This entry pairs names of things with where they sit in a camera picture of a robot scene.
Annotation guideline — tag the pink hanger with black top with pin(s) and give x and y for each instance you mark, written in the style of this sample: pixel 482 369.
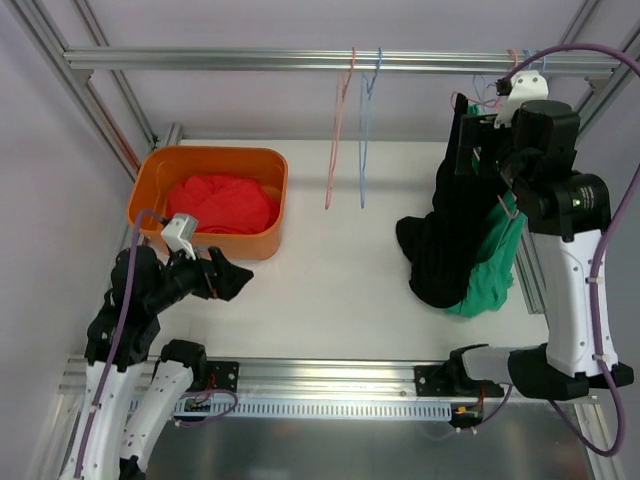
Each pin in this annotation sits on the pink hanger with black top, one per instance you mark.
pixel 510 210

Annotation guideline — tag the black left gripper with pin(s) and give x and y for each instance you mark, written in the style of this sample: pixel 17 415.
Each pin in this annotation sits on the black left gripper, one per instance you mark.
pixel 210 277

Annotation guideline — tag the blue hanger with green top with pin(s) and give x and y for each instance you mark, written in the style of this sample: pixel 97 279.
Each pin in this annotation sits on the blue hanger with green top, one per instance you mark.
pixel 482 86

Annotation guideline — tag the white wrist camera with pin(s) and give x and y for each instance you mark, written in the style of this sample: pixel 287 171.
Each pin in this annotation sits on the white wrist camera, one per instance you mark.
pixel 178 232
pixel 522 87

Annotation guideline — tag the red tank top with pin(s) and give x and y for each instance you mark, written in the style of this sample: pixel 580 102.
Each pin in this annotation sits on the red tank top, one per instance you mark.
pixel 224 204

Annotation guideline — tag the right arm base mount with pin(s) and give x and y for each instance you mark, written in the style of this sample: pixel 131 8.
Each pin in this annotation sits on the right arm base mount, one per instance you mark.
pixel 436 381

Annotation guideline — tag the aluminium hanging rail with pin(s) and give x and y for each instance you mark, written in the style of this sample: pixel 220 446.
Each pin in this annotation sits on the aluminium hanging rail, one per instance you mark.
pixel 229 59

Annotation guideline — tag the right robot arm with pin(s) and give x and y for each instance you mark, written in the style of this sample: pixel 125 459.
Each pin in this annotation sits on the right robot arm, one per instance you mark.
pixel 568 215

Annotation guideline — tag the pink wire hanger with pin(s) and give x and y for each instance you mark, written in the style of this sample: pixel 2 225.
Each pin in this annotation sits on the pink wire hanger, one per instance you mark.
pixel 342 87

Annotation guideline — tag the black tank top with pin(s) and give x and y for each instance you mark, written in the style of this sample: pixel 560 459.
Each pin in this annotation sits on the black tank top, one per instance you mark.
pixel 442 246

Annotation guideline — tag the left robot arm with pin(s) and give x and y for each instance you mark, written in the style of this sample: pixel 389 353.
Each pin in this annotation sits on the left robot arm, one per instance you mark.
pixel 113 441

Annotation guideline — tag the blue empty wire hanger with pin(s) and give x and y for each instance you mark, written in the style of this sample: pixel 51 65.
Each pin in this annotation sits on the blue empty wire hanger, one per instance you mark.
pixel 539 65

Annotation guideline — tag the white slotted cable duct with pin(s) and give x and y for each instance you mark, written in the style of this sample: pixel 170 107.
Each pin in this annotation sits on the white slotted cable duct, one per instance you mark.
pixel 316 409

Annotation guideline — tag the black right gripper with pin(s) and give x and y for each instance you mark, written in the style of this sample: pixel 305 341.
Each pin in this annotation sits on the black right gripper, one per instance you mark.
pixel 473 142

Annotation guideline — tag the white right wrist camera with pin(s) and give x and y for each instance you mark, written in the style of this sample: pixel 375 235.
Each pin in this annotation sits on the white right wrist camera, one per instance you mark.
pixel 522 87

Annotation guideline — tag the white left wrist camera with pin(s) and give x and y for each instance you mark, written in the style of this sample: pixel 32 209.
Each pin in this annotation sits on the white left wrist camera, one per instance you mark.
pixel 178 232

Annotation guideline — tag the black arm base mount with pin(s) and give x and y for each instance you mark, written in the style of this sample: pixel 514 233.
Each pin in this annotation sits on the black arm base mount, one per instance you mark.
pixel 222 375

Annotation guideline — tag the green tank top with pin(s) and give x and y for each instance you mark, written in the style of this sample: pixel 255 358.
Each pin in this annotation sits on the green tank top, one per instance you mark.
pixel 491 275

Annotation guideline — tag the orange plastic bin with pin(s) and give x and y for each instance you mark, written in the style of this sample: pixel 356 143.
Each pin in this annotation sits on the orange plastic bin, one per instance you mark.
pixel 168 166

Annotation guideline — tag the blue wire hanger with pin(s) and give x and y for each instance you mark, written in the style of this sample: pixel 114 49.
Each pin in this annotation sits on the blue wire hanger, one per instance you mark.
pixel 367 86
pixel 539 65

